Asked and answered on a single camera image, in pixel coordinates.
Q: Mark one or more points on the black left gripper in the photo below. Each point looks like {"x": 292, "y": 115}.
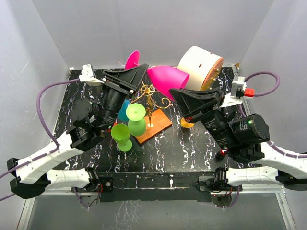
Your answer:
{"x": 132, "y": 78}

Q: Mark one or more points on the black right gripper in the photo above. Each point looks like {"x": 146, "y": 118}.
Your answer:
{"x": 199, "y": 105}

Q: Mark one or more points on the orange plastic wine glass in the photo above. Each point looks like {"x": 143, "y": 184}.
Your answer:
{"x": 186, "y": 124}

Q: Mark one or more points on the magenta plastic wine glass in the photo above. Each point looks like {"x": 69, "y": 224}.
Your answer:
{"x": 164, "y": 78}

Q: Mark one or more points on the green plastic wine glass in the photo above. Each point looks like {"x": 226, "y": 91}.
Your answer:
{"x": 121, "y": 135}
{"x": 135, "y": 113}

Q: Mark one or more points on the blue plastic wine glass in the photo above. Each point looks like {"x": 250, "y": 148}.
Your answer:
{"x": 122, "y": 113}

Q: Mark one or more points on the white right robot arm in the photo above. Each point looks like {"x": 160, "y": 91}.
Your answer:
{"x": 246, "y": 140}

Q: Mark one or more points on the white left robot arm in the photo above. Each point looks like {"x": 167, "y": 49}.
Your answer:
{"x": 35, "y": 174}

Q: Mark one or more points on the white cylindrical container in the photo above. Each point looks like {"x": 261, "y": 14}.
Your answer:
{"x": 202, "y": 66}

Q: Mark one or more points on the red push button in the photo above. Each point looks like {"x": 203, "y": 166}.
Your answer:
{"x": 221, "y": 154}

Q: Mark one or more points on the gold wire wine glass rack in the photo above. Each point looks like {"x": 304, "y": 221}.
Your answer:
{"x": 156, "y": 120}

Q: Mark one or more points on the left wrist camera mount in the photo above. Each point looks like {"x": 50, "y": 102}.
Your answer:
{"x": 88, "y": 76}

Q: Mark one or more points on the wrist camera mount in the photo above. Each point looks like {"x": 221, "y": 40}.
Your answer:
{"x": 238, "y": 93}
{"x": 88, "y": 76}

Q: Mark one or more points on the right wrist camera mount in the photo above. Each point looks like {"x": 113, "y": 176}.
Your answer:
{"x": 238, "y": 93}

